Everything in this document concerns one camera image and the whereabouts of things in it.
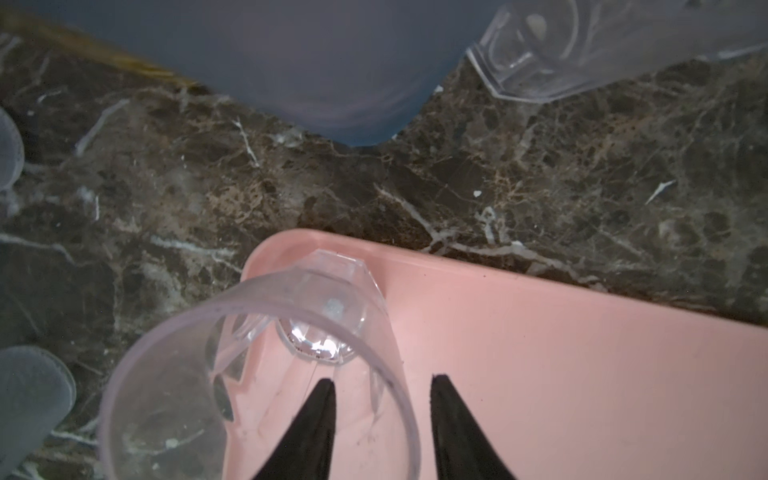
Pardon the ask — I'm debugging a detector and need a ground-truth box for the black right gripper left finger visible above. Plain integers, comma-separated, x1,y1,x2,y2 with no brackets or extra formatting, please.
253,379,337,480

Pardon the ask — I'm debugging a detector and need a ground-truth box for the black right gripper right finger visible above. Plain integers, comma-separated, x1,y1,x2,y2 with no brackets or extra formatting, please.
430,374,516,480

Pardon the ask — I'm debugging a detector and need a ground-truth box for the clear faceted glass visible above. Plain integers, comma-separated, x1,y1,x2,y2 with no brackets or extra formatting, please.
467,1,767,103
99,250,421,479

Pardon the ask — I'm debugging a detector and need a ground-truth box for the tall blue frosted tumbler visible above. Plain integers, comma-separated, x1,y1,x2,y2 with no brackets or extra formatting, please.
9,0,499,146

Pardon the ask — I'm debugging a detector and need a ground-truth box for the pink plastic tray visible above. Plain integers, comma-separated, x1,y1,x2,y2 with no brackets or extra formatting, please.
242,230,767,479

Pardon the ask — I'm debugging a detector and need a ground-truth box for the frosted clear cup near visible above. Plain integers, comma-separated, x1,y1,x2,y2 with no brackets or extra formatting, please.
0,108,25,191

